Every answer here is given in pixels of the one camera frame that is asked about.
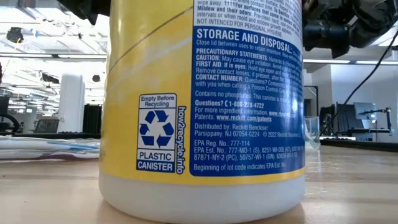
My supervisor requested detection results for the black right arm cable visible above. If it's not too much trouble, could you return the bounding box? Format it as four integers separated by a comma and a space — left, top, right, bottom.
320, 29, 398, 137

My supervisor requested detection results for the purple handled wrapped toothbrush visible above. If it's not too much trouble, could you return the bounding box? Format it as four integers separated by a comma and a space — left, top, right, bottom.
0, 149, 101, 161

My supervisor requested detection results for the black ceiling camera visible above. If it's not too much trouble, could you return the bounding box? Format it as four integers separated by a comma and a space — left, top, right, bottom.
5, 26, 25, 44

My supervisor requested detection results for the white pillar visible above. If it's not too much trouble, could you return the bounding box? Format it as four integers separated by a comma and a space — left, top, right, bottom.
57, 73, 86, 134

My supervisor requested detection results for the dark monitor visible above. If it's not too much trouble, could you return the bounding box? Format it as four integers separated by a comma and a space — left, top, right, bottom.
33, 118, 60, 134

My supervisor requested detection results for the black cabinet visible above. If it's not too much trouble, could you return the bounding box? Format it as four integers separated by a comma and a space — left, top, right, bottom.
82, 103, 103, 135

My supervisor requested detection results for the grey monitor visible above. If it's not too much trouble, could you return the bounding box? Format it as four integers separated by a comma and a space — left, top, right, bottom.
353, 101, 378, 121

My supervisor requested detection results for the dark partition panel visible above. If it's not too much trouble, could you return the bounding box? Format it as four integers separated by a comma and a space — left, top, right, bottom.
319, 103, 355, 134

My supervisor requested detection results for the dark desk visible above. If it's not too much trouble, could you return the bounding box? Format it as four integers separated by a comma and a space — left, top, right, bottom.
320, 127, 394, 141

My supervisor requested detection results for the blue handled wrapped toothbrush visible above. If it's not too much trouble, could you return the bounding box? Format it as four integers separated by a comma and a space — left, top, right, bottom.
0, 139, 101, 154

